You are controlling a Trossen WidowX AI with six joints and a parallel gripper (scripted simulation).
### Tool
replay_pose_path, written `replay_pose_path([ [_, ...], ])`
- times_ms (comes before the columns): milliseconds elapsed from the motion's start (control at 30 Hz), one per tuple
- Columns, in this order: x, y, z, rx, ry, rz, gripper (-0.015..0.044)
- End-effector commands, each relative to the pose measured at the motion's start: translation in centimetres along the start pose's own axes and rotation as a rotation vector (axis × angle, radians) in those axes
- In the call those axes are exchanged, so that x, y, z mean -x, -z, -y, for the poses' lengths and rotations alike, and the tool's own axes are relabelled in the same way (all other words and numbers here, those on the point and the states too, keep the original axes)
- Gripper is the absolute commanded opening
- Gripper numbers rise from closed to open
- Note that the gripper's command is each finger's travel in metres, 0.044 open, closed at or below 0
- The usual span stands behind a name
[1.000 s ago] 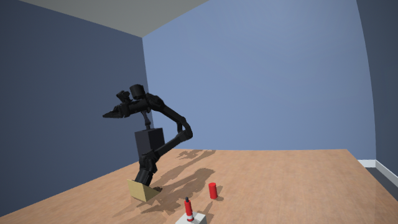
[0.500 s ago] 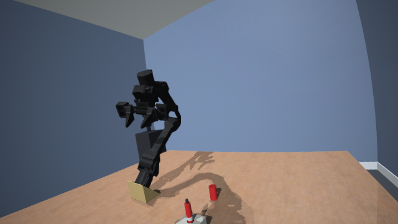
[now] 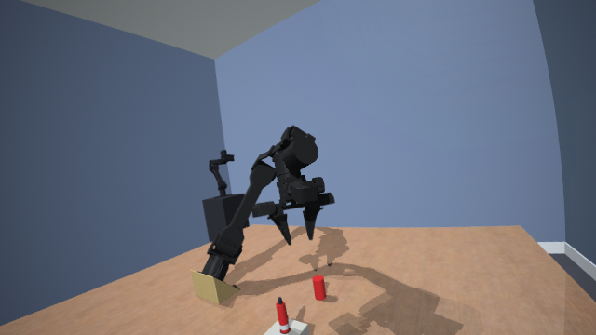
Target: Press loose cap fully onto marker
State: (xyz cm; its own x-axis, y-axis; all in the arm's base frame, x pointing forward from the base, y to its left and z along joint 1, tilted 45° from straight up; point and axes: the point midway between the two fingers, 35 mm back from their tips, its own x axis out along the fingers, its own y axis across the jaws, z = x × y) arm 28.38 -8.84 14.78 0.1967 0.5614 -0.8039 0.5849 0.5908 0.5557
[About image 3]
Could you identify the red marker cap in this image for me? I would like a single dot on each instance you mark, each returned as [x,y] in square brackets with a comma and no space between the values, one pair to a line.
[319,287]

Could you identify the red marker with white band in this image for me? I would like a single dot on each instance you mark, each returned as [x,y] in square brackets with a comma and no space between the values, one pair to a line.
[282,316]

